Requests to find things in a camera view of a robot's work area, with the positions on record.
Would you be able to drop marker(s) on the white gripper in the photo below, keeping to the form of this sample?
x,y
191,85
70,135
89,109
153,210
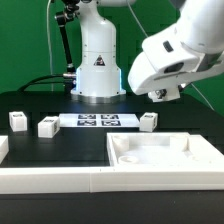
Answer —
x,y
165,63

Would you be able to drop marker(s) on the white U-shaped fence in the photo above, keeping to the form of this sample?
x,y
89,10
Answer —
x,y
111,178

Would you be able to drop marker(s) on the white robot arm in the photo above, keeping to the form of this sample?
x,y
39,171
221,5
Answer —
x,y
98,78

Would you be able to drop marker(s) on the white square table top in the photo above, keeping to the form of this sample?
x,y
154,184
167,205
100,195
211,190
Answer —
x,y
161,149

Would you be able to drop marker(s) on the white marker sheet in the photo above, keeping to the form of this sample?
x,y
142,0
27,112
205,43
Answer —
x,y
98,120

